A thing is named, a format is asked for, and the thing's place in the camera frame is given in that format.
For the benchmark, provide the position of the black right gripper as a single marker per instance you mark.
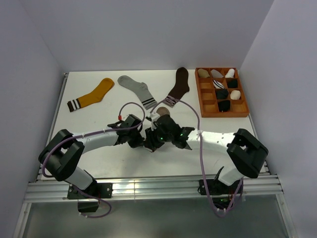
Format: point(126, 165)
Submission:
point(151, 142)

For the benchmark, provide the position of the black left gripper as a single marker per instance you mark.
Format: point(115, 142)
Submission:
point(138, 142)

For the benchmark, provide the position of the tan sock with maroon cuff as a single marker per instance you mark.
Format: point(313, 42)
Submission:
point(162, 110)

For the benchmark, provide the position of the plain black sock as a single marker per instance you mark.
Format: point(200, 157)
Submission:
point(221, 94)

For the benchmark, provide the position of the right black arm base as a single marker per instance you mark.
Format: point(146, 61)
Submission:
point(217, 188)

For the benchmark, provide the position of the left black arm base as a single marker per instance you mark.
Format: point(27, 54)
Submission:
point(92, 198)

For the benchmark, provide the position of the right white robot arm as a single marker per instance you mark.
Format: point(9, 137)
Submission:
point(245, 151)

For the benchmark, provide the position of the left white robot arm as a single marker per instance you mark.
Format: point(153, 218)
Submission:
point(61, 156)

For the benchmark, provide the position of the brown sock with pink stripes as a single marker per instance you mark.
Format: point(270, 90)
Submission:
point(180, 87)

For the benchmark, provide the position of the grey sock with black stripes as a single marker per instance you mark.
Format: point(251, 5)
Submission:
point(140, 89)

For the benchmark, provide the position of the mustard yellow sock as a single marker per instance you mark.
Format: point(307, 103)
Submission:
point(93, 97)

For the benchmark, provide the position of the orange wooden compartment tray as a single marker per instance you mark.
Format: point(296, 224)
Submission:
point(207, 97)

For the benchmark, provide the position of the rolled beige sock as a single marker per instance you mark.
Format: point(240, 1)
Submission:
point(203, 73)

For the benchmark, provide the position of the rolled striped sock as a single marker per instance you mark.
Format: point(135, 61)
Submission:
point(217, 84)

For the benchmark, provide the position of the rolled grey sock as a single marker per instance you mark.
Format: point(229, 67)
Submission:
point(216, 74)

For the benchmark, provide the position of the rolled cream sock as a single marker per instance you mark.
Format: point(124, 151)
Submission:
point(235, 95)

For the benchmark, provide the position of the rolled black sock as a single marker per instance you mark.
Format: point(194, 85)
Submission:
point(232, 83)

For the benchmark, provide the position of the rolled white sock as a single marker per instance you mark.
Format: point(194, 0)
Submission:
point(230, 73)

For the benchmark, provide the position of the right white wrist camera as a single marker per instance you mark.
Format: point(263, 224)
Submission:
point(153, 117)

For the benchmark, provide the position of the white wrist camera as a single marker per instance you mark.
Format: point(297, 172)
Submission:
point(153, 117)
point(122, 117)

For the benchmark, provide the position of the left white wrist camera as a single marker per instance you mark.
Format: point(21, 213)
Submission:
point(122, 117)

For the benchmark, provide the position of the aluminium frame rail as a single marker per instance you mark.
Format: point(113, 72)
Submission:
point(147, 188)

